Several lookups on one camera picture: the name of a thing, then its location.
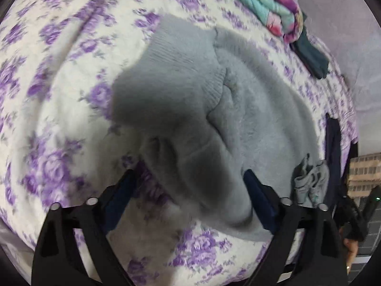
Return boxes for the person's right hand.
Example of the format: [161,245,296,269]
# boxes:
[342,238,358,275]

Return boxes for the folded turquoise floral quilt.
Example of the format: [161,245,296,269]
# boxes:
[205,0,307,44]

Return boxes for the brick patterned panel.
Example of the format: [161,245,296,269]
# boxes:
[348,153,381,198]

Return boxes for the dark navy garment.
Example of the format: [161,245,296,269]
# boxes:
[324,112,350,203]

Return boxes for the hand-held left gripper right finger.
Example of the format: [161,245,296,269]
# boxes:
[242,169,349,286]

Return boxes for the purple floral bedsheet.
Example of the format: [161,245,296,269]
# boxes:
[0,0,359,286]

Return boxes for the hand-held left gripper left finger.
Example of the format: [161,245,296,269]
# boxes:
[31,169,138,286]

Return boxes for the grey sweatpants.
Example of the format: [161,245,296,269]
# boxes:
[111,13,330,242]

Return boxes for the dark green garment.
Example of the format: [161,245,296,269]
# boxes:
[290,25,329,79]

